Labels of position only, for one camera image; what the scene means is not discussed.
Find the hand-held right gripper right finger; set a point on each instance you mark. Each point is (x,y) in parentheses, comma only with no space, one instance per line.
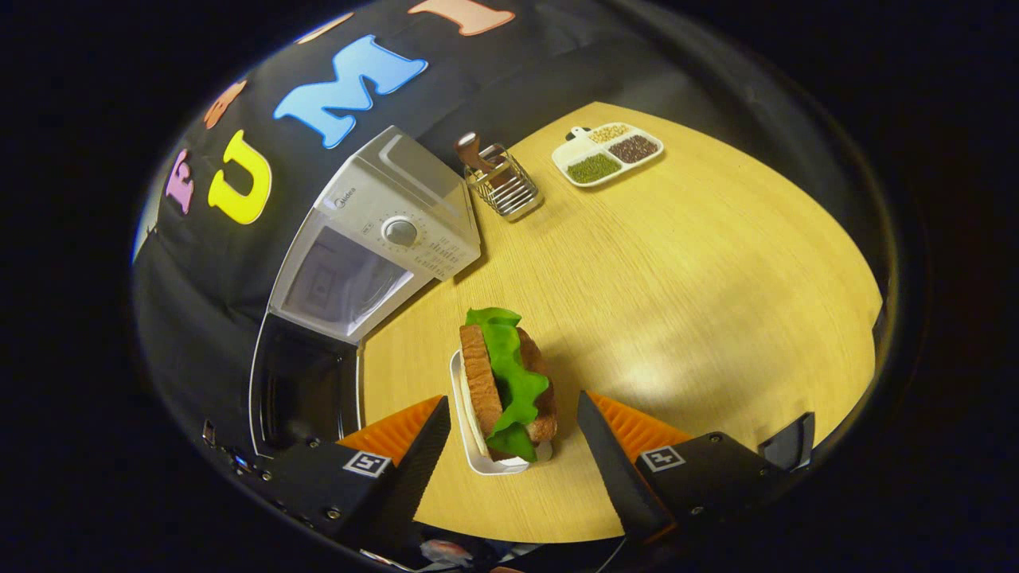
(617,477)

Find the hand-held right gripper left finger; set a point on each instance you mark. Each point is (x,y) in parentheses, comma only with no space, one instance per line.
(414,477)

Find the white rectangular plate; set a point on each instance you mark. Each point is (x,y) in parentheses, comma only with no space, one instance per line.
(493,468)

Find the lettuce sandwich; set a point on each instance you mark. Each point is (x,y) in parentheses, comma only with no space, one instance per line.
(509,374)

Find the white microwave oven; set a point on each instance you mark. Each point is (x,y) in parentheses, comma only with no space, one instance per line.
(374,215)

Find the green beans heap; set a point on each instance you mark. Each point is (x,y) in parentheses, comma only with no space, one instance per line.
(595,168)

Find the white divided tray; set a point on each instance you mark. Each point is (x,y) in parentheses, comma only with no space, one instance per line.
(569,155)

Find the red beans heap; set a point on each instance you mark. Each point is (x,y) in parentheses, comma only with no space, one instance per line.
(634,149)

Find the yellow beans heap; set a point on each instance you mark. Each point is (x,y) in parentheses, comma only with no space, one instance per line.
(608,133)

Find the black backdrop cloth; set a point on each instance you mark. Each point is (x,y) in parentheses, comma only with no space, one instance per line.
(493,79)

